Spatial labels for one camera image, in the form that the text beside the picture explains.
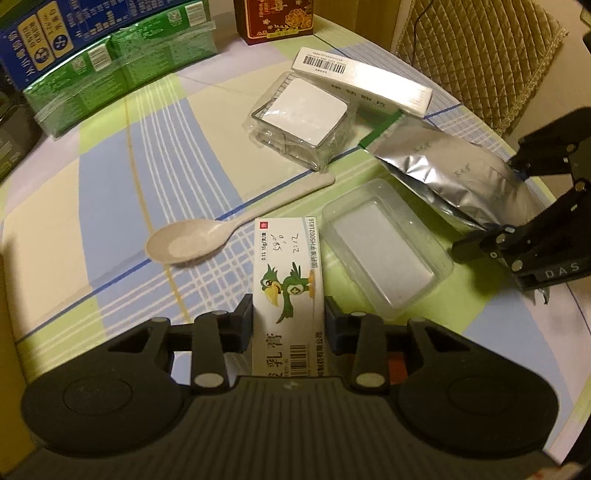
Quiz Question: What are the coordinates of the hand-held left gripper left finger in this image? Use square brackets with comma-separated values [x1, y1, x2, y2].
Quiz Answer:
[99, 293, 256, 394]

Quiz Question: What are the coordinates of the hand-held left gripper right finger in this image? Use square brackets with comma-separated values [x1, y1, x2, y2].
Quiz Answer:
[323, 295, 467, 391]

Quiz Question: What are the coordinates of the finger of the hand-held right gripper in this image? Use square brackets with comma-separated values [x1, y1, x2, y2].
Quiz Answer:
[509, 107, 591, 182]
[450, 182, 591, 274]

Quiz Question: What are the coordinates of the white ointment box green bird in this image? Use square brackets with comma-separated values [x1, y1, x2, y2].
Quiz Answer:
[252, 216, 327, 381]

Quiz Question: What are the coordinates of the silver foil pouch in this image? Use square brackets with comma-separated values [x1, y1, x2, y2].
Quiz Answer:
[358, 111, 555, 232]

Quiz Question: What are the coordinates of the clear plastic tray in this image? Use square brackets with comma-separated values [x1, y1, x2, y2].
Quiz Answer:
[322, 179, 454, 322]

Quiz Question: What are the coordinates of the beige plastic spoon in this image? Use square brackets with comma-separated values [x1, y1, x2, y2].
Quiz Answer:
[144, 173, 336, 265]

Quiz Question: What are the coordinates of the checked tablecloth desktop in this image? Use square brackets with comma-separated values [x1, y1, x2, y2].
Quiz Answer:
[0, 14, 591, 467]

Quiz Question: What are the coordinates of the quilted beige chair cover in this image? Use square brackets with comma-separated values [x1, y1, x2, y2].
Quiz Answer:
[390, 0, 568, 136]

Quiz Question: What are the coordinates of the long white medicine box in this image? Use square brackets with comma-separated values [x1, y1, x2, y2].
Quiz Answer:
[294, 46, 434, 117]

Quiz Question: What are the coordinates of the clear square box white pad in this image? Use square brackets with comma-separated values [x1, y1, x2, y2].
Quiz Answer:
[243, 71, 365, 171]

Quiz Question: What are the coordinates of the green carton shrink-wrapped pack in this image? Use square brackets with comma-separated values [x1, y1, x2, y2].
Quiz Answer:
[23, 0, 218, 139]

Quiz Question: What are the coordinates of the red gold patterned box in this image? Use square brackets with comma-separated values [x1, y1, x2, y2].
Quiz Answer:
[233, 0, 317, 47]

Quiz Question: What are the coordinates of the dark printed box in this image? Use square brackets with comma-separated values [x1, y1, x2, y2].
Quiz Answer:
[0, 65, 42, 181]

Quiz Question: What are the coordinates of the blue printed carton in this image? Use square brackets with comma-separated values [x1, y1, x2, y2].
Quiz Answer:
[0, 0, 185, 90]

